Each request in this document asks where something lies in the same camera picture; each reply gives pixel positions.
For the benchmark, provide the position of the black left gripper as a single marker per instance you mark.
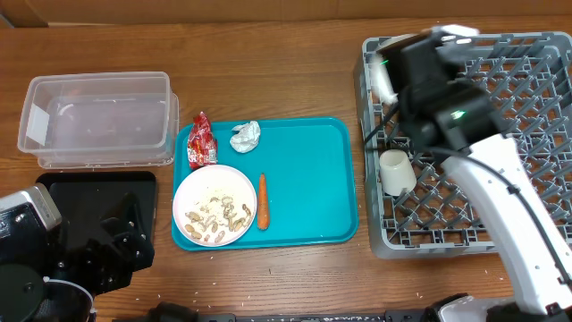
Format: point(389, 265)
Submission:
point(117, 271)

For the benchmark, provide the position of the grey plastic dish rack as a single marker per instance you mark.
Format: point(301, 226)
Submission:
point(528, 76)

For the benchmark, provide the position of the clear plastic bin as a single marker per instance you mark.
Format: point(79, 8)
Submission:
point(100, 120)

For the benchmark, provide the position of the white tissue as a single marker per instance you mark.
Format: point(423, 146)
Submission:
point(246, 137)

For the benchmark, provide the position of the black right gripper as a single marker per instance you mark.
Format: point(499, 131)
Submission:
point(403, 63)

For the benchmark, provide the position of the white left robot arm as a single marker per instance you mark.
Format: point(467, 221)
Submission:
point(27, 296)

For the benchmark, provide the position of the cream plastic cup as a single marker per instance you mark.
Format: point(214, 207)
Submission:
point(396, 172)

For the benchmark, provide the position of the black tray bin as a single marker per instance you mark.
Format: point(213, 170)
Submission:
point(87, 200)

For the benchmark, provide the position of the orange carrot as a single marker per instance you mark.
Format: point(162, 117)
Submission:
point(263, 217)

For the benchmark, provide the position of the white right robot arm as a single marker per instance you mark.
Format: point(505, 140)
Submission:
point(455, 120)

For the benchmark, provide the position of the red snack wrapper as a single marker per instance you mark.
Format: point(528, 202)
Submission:
point(202, 146)

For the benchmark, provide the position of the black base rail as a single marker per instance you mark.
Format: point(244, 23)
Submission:
point(459, 307)

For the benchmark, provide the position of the white bowl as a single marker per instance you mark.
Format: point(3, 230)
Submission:
point(379, 76)

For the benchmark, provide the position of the teal plastic tray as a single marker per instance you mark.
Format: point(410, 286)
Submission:
point(307, 163)

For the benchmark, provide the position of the pink plate with food scraps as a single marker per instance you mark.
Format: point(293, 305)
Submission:
point(214, 206)

